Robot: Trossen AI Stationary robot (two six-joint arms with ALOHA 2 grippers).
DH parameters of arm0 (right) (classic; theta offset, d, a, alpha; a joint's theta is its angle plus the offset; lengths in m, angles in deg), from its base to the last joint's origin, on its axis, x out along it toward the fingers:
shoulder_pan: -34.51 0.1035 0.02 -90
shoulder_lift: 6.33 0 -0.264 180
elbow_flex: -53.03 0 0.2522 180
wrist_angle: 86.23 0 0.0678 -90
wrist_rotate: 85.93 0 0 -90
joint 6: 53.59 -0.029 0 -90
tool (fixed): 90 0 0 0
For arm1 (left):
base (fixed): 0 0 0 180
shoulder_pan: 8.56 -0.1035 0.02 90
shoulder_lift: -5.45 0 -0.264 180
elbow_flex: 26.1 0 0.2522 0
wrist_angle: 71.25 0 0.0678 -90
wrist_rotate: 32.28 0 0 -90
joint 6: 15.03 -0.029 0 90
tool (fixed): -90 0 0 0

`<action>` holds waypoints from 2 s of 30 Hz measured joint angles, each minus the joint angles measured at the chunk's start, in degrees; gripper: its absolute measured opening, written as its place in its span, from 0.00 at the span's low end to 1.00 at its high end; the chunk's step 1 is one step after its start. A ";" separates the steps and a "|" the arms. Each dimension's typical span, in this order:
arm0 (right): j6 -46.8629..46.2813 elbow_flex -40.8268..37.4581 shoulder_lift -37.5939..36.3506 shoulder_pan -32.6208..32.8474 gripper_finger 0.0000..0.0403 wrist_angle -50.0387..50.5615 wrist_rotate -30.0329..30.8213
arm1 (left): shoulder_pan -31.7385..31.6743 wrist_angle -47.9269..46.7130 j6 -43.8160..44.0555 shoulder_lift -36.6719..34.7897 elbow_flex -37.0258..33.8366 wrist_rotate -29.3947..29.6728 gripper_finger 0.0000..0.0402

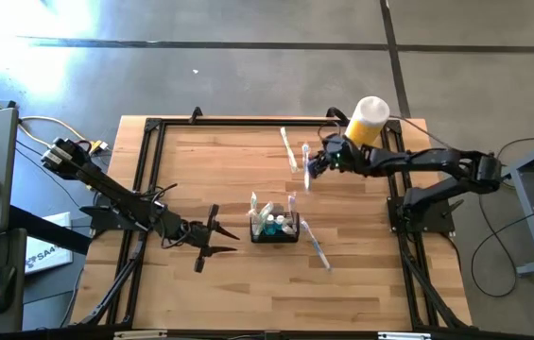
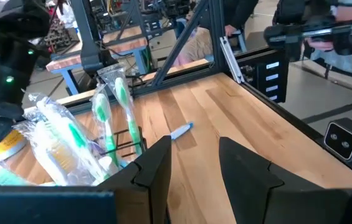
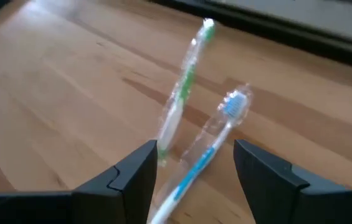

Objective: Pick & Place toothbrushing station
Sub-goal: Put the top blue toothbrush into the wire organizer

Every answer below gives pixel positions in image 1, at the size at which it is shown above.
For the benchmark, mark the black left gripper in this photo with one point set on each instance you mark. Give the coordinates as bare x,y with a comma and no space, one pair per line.
200,233

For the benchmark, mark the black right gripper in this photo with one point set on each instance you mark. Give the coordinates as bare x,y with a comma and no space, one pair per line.
342,156

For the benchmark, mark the short blue toothbrush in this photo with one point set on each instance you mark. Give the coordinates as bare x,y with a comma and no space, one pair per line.
305,151

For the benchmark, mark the pink toothbrush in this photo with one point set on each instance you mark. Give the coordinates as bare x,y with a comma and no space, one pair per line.
292,203

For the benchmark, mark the small blue mouthwash bottle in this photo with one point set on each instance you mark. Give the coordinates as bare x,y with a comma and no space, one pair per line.
280,222
270,227

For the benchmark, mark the long blue toothbrush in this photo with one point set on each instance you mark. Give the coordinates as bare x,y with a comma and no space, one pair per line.
316,245

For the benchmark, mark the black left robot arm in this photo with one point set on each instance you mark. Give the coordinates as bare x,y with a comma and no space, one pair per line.
115,198

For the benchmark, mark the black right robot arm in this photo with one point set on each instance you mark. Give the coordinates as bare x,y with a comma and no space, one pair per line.
427,159

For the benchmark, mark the white toothbrush in clear wrapper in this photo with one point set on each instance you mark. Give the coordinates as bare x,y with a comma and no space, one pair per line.
288,147

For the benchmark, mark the yellow canister with white lid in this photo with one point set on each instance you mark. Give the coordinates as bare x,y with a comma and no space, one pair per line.
368,118

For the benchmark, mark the white table clamp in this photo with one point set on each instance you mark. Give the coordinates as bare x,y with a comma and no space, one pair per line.
403,336
139,335

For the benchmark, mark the white printed paper sheet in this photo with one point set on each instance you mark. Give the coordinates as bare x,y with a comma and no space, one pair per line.
49,255

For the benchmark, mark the black diagonal beam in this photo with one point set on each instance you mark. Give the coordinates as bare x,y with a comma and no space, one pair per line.
44,229

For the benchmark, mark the black aluminium table frame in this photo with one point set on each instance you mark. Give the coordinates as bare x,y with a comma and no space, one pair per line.
247,122

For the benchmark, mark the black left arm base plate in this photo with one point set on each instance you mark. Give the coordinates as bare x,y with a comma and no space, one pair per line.
101,219

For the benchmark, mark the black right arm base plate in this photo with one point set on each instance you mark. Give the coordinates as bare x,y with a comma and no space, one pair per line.
436,219

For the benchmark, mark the grey metal table frame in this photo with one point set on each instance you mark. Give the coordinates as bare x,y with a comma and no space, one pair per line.
531,226

